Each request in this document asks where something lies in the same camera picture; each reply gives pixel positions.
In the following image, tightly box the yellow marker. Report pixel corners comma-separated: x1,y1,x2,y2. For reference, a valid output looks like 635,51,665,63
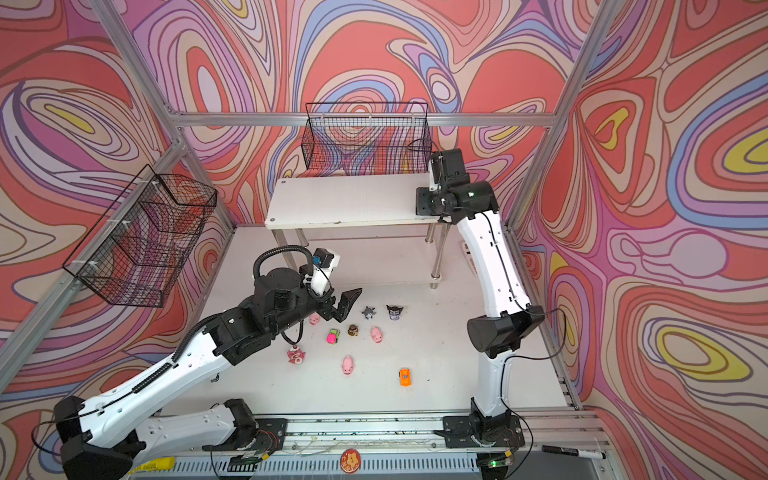
128,457,176,475

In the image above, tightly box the pink green toy car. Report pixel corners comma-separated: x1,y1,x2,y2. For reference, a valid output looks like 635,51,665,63
326,329,340,345

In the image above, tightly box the pink pig toy centre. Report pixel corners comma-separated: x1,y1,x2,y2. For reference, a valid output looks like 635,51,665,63
371,326,383,344

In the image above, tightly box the white shelf table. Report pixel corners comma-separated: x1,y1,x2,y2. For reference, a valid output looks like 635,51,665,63
265,173,450,289

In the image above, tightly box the red pink bear toy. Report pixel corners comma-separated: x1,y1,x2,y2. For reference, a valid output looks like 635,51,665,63
287,345,306,365

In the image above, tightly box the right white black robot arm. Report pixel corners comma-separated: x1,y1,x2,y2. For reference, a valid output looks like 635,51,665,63
415,149,548,451

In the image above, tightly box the left black wire basket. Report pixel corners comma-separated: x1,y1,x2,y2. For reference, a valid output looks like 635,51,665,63
62,165,218,308

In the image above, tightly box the dark purple figure toy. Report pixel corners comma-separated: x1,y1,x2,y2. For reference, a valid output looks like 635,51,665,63
386,305,404,321

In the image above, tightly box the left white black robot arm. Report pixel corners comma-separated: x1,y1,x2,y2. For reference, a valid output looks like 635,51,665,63
51,245,362,479

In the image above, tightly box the orange toy car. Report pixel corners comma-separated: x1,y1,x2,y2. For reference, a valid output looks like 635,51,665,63
399,368,412,387

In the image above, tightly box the black white marker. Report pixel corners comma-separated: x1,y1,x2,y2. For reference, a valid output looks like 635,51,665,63
541,445,607,460

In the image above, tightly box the black wire basket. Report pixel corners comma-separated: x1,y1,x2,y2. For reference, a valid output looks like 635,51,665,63
301,101,432,176
62,165,218,308

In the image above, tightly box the pink pig toy front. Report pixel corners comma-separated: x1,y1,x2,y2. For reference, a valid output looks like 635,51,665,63
342,355,355,375

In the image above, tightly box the grey shark toy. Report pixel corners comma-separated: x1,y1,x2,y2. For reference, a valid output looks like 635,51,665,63
362,306,376,320

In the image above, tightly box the red round sticker badge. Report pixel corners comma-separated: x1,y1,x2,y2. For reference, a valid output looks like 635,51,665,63
340,448,362,474

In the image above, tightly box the back black wire basket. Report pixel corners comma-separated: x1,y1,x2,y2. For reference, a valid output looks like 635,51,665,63
301,101,432,176

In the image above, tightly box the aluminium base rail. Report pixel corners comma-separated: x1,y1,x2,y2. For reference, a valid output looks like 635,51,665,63
128,410,625,479

